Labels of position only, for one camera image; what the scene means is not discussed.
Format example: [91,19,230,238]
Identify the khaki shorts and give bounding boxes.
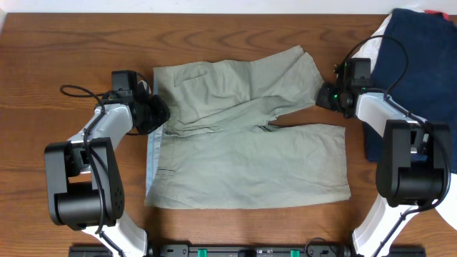
[144,46,351,209]

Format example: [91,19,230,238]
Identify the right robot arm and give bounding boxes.
[316,83,451,256]

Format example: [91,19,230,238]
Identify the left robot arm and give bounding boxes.
[44,93,170,256]

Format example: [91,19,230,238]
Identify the white garment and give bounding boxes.
[352,14,392,71]

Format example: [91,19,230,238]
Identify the navy blue garment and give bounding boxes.
[371,9,456,167]

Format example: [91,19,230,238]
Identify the red garment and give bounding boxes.
[424,10,450,21]

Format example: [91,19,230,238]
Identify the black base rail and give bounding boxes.
[68,240,427,257]

